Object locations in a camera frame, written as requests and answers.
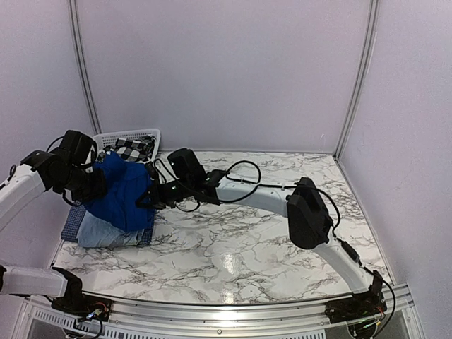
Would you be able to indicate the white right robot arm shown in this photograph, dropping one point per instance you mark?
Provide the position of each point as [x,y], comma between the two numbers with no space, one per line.
[310,226]

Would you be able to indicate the folded blue checkered shirt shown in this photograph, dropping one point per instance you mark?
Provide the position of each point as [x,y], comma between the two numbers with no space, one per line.
[75,217]

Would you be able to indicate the aluminium front frame rail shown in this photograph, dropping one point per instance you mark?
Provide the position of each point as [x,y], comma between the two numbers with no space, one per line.
[312,318]

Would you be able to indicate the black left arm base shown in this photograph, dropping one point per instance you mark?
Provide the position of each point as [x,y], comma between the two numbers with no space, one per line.
[77,303]

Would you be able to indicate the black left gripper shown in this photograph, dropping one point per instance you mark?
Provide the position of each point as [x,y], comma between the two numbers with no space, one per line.
[98,190]

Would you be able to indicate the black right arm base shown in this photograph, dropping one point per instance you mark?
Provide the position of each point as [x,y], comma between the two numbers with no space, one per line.
[358,305]

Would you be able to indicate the right aluminium wall post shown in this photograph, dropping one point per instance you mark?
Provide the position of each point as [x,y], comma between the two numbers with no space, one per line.
[362,71]

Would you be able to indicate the blue pleated skirt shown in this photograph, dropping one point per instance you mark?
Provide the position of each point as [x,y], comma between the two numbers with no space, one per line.
[125,182]

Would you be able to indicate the white plastic laundry basket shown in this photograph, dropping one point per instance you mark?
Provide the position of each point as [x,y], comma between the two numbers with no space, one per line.
[105,139]

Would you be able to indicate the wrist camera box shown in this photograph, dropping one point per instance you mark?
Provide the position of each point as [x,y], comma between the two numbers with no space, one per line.
[77,149]
[186,166]

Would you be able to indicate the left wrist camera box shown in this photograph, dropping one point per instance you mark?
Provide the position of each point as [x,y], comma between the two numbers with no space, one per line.
[77,149]

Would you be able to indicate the left aluminium wall post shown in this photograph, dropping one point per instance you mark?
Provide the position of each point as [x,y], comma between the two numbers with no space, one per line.
[75,25]

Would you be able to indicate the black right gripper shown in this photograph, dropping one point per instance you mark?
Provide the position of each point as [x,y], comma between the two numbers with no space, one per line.
[138,203]

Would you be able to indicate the aluminium wall post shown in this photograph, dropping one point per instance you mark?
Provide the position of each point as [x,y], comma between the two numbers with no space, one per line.
[362,71]
[75,25]

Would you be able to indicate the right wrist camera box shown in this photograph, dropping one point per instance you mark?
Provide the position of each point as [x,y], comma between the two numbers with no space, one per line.
[186,166]

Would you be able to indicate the folded light blue t-shirt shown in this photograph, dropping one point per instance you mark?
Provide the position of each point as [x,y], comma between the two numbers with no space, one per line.
[97,233]

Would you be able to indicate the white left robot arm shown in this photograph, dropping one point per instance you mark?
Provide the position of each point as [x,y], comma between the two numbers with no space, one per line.
[39,172]

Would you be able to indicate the black white checkered cloth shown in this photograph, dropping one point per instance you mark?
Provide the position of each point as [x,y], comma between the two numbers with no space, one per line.
[138,149]

